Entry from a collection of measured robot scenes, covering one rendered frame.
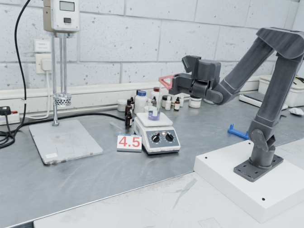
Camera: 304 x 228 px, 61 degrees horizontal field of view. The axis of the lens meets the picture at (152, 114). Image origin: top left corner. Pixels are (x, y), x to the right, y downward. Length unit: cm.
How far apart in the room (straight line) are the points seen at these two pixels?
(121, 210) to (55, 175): 24
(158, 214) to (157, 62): 97
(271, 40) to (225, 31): 105
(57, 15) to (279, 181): 81
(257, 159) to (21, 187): 69
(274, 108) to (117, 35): 83
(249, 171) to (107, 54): 86
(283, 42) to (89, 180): 65
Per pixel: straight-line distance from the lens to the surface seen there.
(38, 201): 76
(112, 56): 135
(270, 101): 81
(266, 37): 77
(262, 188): 82
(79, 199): 75
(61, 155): 92
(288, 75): 78
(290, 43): 75
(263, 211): 76
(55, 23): 85
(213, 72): 86
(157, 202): 75
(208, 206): 78
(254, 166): 89
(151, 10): 143
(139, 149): 97
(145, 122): 99
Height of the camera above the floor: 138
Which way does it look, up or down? 21 degrees down
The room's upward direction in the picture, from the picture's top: 6 degrees clockwise
